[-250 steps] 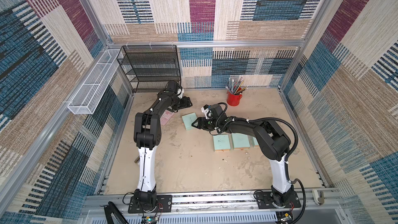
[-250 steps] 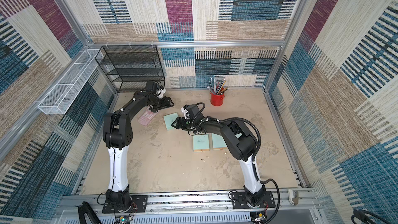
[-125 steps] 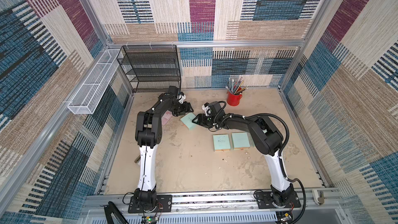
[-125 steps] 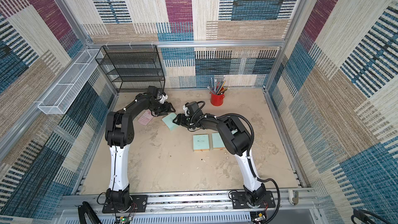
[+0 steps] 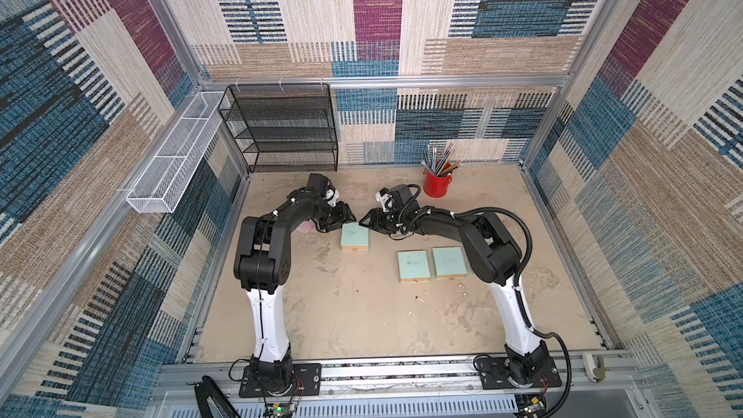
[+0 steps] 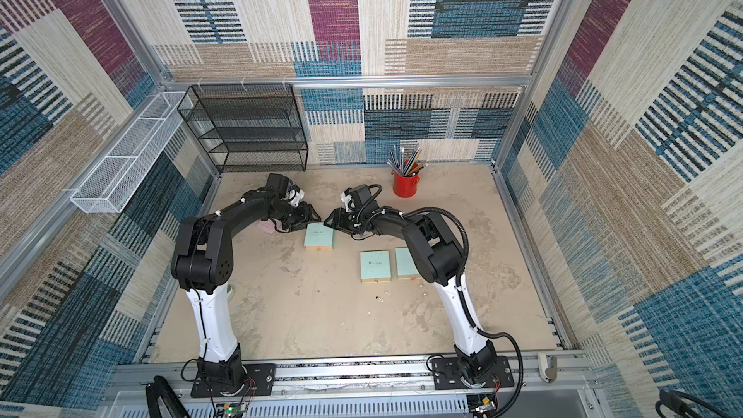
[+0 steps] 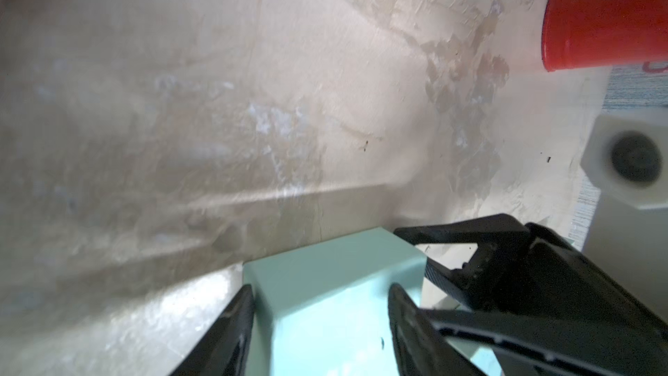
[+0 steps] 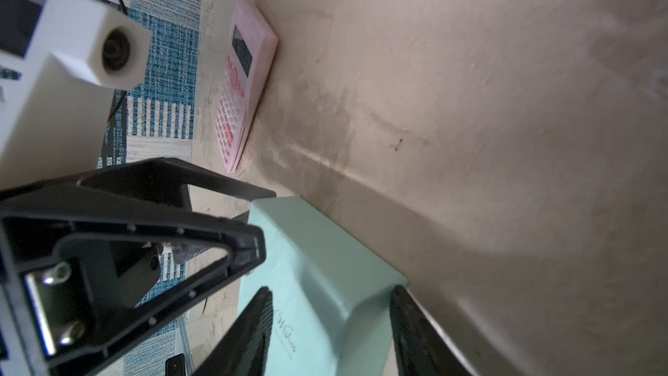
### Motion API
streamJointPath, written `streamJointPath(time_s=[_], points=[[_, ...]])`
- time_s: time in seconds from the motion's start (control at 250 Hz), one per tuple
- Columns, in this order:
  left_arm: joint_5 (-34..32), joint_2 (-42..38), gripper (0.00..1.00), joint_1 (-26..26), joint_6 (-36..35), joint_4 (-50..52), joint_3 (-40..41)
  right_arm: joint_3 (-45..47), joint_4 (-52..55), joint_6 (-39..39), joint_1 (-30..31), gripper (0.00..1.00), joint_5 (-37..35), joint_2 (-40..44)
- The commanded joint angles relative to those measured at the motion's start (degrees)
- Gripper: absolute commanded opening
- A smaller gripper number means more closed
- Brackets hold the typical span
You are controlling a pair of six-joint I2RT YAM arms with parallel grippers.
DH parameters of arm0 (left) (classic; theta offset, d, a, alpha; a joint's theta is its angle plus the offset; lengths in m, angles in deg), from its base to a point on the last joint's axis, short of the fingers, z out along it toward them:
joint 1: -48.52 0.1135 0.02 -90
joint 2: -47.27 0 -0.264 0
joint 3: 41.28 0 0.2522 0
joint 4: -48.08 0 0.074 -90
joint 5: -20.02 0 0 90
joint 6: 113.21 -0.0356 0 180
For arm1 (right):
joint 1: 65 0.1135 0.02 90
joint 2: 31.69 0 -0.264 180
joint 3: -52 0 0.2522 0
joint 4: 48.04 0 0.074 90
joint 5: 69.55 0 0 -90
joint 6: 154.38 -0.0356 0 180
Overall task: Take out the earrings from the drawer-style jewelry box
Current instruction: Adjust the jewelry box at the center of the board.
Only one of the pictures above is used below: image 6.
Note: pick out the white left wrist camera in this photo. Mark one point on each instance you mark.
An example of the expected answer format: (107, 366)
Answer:
(294, 196)

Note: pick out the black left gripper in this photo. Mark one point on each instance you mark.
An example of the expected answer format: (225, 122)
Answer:
(309, 216)

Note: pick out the pencils bundle in cup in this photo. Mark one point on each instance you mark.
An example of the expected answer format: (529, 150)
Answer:
(406, 161)

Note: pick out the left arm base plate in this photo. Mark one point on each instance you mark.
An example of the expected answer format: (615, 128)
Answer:
(221, 380)

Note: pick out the red pencil cup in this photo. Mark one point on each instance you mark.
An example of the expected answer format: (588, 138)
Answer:
(405, 187)

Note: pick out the white mesh wall basket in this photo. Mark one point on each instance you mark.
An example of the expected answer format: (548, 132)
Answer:
(111, 185)

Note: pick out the mint jewelry box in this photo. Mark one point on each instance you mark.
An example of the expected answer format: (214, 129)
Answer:
(319, 237)
(375, 267)
(406, 267)

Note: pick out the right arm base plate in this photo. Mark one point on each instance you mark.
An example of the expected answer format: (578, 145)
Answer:
(450, 373)

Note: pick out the pink calculator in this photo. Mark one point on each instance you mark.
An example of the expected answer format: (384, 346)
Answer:
(266, 227)

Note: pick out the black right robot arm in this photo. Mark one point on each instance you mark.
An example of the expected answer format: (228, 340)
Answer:
(439, 247)

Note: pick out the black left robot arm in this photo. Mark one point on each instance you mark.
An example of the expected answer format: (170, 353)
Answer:
(203, 262)

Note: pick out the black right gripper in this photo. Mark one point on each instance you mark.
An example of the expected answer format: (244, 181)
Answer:
(342, 219)

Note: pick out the black wire shelf rack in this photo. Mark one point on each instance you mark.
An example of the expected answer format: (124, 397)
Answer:
(247, 127)

